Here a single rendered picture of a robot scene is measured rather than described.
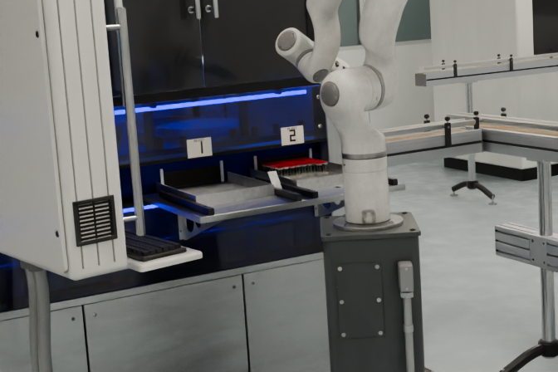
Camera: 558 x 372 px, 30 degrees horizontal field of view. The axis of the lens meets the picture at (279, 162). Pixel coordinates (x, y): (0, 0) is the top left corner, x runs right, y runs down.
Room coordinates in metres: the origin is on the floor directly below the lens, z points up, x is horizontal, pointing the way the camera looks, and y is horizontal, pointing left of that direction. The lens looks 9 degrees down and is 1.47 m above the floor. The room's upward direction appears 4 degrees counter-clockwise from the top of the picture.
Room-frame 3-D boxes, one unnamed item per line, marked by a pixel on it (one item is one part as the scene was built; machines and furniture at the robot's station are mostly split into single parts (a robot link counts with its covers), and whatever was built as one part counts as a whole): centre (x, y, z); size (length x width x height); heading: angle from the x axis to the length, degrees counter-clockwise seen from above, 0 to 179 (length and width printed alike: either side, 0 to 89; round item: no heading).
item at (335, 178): (3.40, -0.09, 0.90); 0.34 x 0.26 x 0.04; 27
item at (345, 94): (2.73, -0.21, 1.16); 0.19 x 0.12 x 0.24; 133
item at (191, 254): (2.89, 0.47, 0.79); 0.45 x 0.28 x 0.03; 37
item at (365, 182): (2.75, -0.23, 0.95); 0.19 x 0.19 x 0.18
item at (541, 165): (3.77, -0.97, 0.46); 0.09 x 0.09 x 0.77; 27
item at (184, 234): (3.14, 0.25, 0.80); 0.34 x 0.03 x 0.13; 27
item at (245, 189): (3.25, 0.21, 0.90); 0.34 x 0.26 x 0.04; 27
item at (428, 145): (3.87, -0.45, 0.92); 0.69 x 0.16 x 0.16; 117
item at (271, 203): (3.26, 0.03, 0.87); 0.70 x 0.48 x 0.02; 117
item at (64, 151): (2.80, 0.63, 1.19); 0.50 x 0.19 x 0.78; 37
